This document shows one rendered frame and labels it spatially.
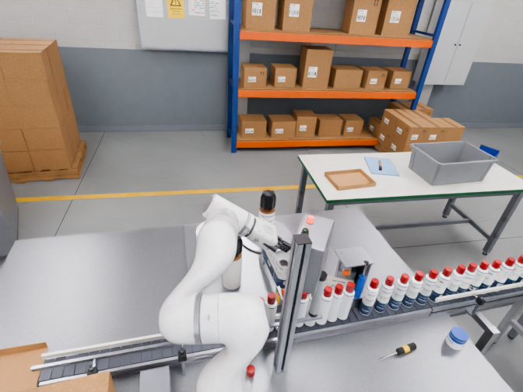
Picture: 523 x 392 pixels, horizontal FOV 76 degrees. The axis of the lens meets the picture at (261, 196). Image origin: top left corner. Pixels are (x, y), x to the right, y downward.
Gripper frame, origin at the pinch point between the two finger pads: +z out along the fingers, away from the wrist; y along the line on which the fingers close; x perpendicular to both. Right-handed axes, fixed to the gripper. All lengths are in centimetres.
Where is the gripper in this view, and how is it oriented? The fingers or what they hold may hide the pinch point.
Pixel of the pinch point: (284, 246)
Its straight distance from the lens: 120.7
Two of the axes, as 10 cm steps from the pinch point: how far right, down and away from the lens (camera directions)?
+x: -5.8, 6.7, 4.5
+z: 8.1, 4.8, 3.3
